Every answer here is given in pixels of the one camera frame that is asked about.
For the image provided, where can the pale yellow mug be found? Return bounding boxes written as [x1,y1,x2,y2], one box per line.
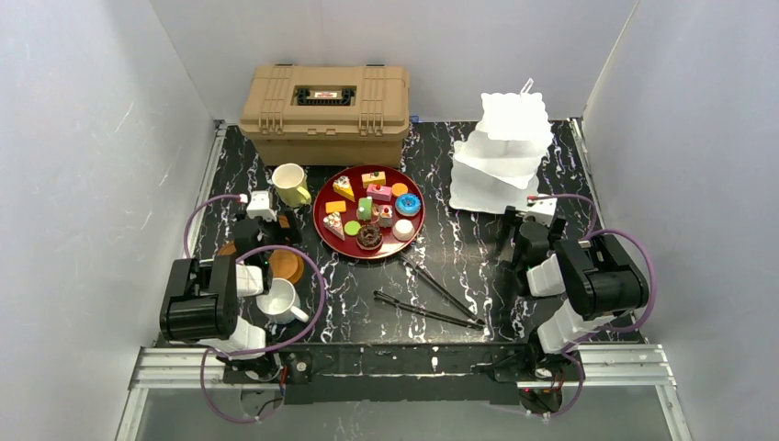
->
[271,163,312,208]

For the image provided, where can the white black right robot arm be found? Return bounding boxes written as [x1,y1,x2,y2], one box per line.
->
[502,207,656,355]

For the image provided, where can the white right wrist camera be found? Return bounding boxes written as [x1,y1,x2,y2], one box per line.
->
[524,195,558,227]

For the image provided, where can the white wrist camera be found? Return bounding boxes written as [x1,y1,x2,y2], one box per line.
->
[240,190,277,222]
[524,195,558,227]

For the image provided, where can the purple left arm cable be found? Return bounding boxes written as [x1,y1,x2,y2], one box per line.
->
[183,193,328,425]

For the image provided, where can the white round cake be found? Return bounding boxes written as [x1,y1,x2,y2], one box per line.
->
[392,219,415,243]

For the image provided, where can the yellow triangular cake slice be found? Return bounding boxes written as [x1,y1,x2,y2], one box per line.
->
[333,175,356,202]

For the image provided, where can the tan plastic toolbox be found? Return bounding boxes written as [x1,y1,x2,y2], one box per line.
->
[238,64,411,167]

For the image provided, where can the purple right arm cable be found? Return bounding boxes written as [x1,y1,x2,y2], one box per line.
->
[526,193,659,420]

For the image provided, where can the white mug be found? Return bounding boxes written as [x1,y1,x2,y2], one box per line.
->
[255,277,310,325]

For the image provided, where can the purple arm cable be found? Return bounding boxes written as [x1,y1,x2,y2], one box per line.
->
[183,193,328,425]
[526,193,659,420]

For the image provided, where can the blue frosted donut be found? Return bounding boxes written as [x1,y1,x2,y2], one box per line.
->
[395,193,423,218]

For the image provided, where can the black tongs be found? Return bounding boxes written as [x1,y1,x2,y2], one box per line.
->
[373,253,486,331]

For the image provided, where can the white triangular cake slice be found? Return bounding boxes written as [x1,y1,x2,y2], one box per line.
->
[322,211,345,241]

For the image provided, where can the orange square cake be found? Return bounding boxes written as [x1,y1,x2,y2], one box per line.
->
[325,200,347,214]

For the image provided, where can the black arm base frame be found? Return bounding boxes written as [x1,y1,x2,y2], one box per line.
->
[223,343,584,413]

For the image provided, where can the white three-tier cake stand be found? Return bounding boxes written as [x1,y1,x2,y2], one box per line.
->
[448,78,553,214]

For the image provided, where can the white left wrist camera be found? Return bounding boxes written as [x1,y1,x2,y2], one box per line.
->
[240,190,277,222]

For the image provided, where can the pink rectangular cake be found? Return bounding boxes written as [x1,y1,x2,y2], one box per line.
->
[366,184,393,202]

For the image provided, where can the yellow rectangular cake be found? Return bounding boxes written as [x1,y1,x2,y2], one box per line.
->
[361,171,387,188]

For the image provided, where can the green round macaron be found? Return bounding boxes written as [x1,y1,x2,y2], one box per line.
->
[344,220,362,237]

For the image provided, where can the orange round cookie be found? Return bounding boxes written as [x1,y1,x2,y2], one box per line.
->
[391,182,409,198]

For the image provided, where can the dark brown coaster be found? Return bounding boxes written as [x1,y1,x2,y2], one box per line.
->
[217,241,237,256]

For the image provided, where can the round red tray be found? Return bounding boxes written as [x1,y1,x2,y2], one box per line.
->
[311,165,425,260]

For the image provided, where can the light wooden coaster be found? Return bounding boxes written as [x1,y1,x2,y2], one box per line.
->
[268,250,305,284]

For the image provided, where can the chocolate donut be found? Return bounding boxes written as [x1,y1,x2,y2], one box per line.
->
[356,224,383,251]

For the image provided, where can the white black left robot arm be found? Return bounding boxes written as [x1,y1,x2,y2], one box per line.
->
[159,209,309,359]

